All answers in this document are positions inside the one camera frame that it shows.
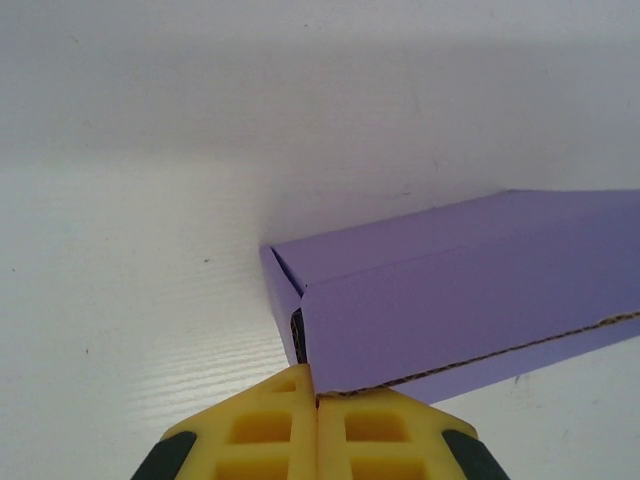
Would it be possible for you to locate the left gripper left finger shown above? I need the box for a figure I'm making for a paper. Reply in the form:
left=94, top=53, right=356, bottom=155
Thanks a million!
left=133, top=362, right=319, bottom=480

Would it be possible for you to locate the purple paper box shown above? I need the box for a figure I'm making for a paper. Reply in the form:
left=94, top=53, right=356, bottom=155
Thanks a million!
left=258, top=188, right=640, bottom=407

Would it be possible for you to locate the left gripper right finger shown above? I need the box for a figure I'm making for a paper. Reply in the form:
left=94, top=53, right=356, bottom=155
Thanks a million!
left=314, top=384, right=512, bottom=480

